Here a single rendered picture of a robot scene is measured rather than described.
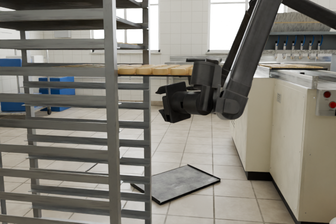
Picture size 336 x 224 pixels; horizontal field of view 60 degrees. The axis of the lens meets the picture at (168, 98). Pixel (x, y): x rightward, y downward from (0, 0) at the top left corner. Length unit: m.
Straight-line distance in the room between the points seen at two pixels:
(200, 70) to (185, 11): 5.01
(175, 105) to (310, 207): 1.31
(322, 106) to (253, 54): 1.01
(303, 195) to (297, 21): 1.26
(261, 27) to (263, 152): 1.79
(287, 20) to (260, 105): 0.67
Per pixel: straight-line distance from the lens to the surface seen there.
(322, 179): 1.85
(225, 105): 0.67
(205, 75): 0.69
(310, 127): 1.74
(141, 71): 0.94
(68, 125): 1.03
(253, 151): 2.44
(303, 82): 1.77
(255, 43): 0.74
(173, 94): 0.76
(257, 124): 2.39
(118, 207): 1.03
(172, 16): 5.70
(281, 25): 2.42
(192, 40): 5.63
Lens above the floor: 1.02
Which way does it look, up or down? 9 degrees down
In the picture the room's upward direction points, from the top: straight up
